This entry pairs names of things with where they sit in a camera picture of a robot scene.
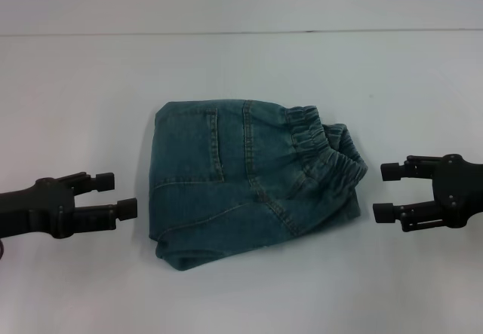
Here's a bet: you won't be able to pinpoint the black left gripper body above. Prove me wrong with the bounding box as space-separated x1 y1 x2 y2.
0 176 75 242

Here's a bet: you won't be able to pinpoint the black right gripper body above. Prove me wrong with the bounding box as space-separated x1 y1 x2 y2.
429 153 483 229

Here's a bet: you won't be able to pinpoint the blue denim shorts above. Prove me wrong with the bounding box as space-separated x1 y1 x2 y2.
149 99 370 273

